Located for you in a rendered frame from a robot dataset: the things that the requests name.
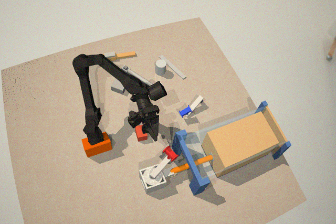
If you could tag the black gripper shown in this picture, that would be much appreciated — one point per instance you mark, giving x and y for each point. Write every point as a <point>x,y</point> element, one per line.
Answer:
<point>150,119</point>

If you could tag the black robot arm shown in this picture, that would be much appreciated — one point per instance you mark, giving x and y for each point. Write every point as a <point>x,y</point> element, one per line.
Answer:
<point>132,84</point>

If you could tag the clear-panelled rack with blue frame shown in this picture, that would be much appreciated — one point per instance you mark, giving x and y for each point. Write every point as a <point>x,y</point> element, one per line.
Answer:
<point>229,146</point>

